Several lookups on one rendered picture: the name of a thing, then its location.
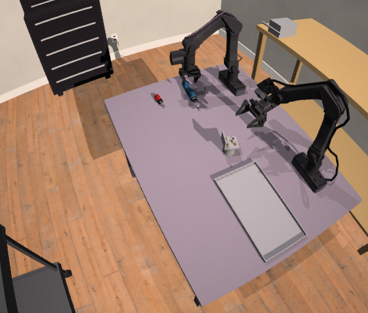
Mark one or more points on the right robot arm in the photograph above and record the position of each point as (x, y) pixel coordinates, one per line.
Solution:
(192, 43)

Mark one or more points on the white l-shaped bracket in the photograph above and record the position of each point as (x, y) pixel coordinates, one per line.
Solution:
(231, 144)

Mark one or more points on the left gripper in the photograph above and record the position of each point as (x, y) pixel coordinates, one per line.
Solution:
(258, 108)

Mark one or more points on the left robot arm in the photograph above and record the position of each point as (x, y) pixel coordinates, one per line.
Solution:
(333, 109)

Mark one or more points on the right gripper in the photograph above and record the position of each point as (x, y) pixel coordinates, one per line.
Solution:
(190, 70)

